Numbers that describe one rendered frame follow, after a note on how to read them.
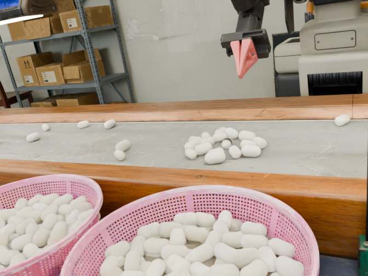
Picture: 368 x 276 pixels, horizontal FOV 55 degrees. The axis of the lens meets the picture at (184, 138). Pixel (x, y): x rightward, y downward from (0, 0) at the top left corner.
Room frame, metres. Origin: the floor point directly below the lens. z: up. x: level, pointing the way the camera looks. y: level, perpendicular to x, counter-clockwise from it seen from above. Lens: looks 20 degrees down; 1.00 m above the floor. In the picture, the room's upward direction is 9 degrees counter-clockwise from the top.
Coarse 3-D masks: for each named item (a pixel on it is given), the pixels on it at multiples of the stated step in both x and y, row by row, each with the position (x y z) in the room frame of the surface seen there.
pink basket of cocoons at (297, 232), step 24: (168, 192) 0.44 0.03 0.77; (192, 192) 0.44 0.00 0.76; (216, 192) 0.43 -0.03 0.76; (240, 192) 0.41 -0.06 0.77; (120, 216) 0.41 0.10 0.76; (144, 216) 0.42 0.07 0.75; (216, 216) 0.42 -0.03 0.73; (240, 216) 0.41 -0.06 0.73; (264, 216) 0.38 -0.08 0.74; (288, 216) 0.35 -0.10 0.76; (96, 240) 0.37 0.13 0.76; (120, 240) 0.40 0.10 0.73; (288, 240) 0.34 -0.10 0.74; (312, 240) 0.29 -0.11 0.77; (72, 264) 0.32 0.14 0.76; (96, 264) 0.35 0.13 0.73; (312, 264) 0.26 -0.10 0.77
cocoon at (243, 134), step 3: (240, 132) 0.66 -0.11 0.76; (243, 132) 0.66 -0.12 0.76; (246, 132) 0.65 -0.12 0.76; (249, 132) 0.65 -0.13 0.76; (252, 132) 0.65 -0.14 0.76; (240, 135) 0.65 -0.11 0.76; (243, 135) 0.65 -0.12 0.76; (246, 135) 0.64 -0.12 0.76; (249, 135) 0.64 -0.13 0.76; (252, 135) 0.64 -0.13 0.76; (255, 135) 0.64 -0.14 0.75; (240, 138) 0.65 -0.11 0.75; (243, 138) 0.65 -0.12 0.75; (246, 138) 0.64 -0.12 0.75; (249, 138) 0.64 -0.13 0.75; (252, 138) 0.64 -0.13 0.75
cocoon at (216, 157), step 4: (212, 152) 0.58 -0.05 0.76; (216, 152) 0.58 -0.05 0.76; (220, 152) 0.57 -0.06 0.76; (208, 156) 0.57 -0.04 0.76; (212, 156) 0.57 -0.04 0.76; (216, 156) 0.57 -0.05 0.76; (220, 156) 0.57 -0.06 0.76; (224, 156) 0.57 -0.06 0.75; (208, 160) 0.57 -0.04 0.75; (212, 160) 0.57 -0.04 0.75; (216, 160) 0.57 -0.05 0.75; (220, 160) 0.57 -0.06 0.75
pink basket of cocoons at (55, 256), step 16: (48, 176) 0.57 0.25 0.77; (64, 176) 0.57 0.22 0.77; (80, 176) 0.55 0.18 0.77; (0, 192) 0.56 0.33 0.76; (16, 192) 0.56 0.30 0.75; (32, 192) 0.57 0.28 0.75; (48, 192) 0.57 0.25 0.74; (80, 192) 0.54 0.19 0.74; (96, 192) 0.49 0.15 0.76; (0, 208) 0.55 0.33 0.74; (96, 208) 0.43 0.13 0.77; (64, 240) 0.36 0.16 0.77; (48, 256) 0.35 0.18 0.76; (64, 256) 0.37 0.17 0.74; (0, 272) 0.32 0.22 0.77; (16, 272) 0.33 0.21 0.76; (32, 272) 0.34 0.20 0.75; (48, 272) 0.36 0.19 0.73
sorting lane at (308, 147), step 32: (0, 128) 1.13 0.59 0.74; (32, 128) 1.05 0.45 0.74; (64, 128) 0.99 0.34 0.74; (96, 128) 0.93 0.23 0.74; (128, 128) 0.88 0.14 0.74; (160, 128) 0.84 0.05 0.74; (192, 128) 0.80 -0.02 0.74; (256, 128) 0.72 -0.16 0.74; (288, 128) 0.69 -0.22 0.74; (320, 128) 0.66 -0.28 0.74; (352, 128) 0.63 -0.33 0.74; (64, 160) 0.72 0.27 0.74; (96, 160) 0.69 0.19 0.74; (128, 160) 0.66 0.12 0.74; (160, 160) 0.63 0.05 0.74; (192, 160) 0.61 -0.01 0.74; (224, 160) 0.58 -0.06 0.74; (256, 160) 0.56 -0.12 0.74; (288, 160) 0.54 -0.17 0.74; (320, 160) 0.52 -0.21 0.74; (352, 160) 0.50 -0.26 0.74
